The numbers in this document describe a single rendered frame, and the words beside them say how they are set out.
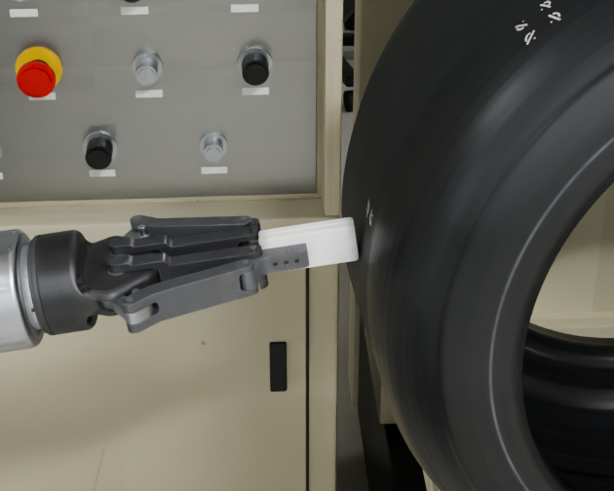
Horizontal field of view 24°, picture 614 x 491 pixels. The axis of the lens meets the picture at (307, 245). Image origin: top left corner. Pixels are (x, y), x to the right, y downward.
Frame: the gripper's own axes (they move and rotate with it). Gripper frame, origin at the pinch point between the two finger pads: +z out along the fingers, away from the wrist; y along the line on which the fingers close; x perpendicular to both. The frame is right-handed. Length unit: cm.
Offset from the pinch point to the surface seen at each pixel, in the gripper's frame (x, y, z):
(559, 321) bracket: 27.0, 23.3, 22.1
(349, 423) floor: 119, 128, -2
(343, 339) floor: 120, 156, -1
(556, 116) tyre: -13.5, -11.4, 16.7
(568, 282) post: 23.6, 24.7, 23.4
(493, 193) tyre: -9.0, -11.8, 12.4
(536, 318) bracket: 26.7, 23.9, 19.9
